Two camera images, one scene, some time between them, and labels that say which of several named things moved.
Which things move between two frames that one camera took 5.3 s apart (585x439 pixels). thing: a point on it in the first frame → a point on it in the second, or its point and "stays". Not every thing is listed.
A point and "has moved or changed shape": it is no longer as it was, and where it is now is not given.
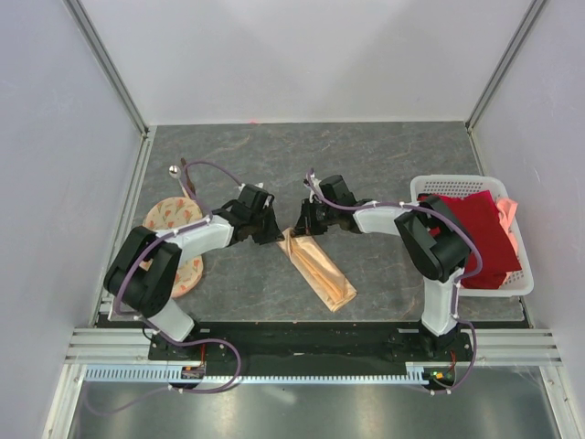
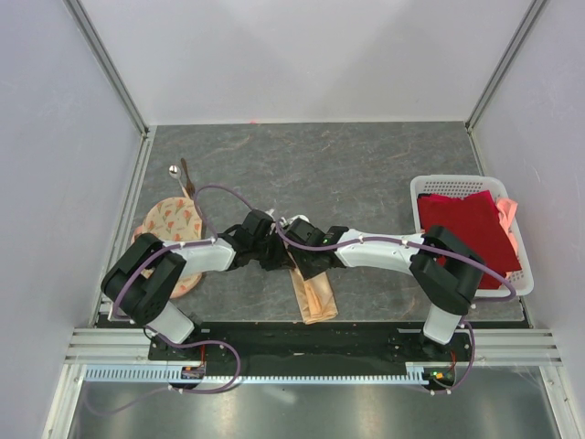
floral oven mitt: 168,214 stays
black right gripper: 305,225 → 305,272
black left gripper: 273,233 → 280,261
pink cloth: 506,209 stays
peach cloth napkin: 322,273 has moved or changed shape
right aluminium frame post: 534,9 stays
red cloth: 499,258 stays
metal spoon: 175,172 stays
